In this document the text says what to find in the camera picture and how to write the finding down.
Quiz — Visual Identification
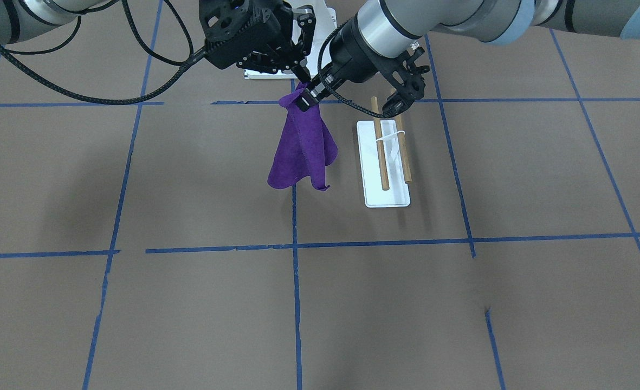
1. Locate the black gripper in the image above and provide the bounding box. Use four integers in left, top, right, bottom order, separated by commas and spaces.
292, 22, 378, 113
199, 1, 316, 74

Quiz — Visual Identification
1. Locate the purple towel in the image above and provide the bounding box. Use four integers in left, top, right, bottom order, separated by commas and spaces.
267, 82, 339, 192

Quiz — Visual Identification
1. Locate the white rack with wooden rods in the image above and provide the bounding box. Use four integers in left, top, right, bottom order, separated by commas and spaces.
357, 114, 413, 209

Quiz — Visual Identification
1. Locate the white pedestal column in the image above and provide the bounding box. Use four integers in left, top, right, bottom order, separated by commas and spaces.
244, 0, 338, 81

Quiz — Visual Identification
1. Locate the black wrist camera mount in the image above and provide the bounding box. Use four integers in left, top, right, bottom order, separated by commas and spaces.
379, 41, 431, 118

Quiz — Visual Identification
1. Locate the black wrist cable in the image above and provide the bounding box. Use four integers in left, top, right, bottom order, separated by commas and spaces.
0, 0, 212, 106

